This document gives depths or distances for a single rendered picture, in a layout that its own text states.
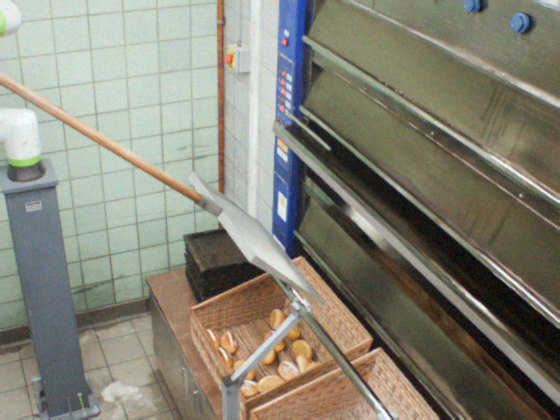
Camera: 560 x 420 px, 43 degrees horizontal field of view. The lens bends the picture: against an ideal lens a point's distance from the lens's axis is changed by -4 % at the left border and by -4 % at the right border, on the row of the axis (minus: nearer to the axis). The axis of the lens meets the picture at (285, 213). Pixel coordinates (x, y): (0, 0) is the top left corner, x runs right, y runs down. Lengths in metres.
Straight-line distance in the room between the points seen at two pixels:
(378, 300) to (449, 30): 0.96
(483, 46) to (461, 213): 0.44
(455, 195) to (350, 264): 0.72
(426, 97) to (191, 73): 1.67
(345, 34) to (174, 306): 1.36
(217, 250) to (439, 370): 1.17
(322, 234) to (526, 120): 1.21
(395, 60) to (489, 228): 0.58
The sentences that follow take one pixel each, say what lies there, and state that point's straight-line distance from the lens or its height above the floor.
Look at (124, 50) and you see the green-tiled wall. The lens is 3.30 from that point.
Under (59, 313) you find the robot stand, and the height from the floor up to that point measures 0.59.
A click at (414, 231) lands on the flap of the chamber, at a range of 2.04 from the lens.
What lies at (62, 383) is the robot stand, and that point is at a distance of 3.32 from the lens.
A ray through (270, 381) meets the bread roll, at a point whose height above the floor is 0.65.
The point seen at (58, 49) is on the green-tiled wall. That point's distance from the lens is 3.24.
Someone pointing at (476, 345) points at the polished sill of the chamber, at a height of 1.17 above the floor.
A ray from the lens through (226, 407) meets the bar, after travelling 2.22.
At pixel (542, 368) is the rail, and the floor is 1.43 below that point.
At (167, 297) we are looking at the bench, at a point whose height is 0.58.
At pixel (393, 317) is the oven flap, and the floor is 0.99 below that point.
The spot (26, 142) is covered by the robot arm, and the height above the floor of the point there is 1.35.
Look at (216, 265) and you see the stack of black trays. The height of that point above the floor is 0.80.
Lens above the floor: 2.45
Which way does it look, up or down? 30 degrees down
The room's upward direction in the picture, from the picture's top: 2 degrees clockwise
